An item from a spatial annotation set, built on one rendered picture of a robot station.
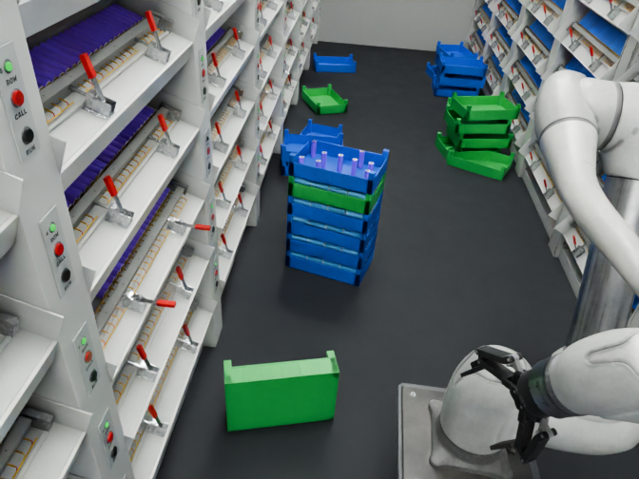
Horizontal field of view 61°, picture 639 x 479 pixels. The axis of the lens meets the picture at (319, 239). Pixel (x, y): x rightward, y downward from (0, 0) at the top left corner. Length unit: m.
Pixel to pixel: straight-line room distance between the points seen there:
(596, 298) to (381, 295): 0.97
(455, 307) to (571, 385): 1.26
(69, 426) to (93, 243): 0.29
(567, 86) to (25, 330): 1.00
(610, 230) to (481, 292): 1.21
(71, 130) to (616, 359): 0.78
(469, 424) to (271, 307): 0.93
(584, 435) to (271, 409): 0.77
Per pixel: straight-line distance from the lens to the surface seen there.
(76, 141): 0.83
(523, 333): 2.03
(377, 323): 1.90
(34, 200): 0.71
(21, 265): 0.74
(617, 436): 1.29
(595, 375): 0.77
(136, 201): 1.05
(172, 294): 1.42
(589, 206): 0.99
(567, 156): 1.04
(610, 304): 1.21
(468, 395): 1.19
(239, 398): 1.48
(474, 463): 1.32
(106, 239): 0.96
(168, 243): 1.27
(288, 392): 1.49
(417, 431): 1.36
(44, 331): 0.80
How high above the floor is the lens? 1.31
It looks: 36 degrees down
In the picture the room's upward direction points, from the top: 4 degrees clockwise
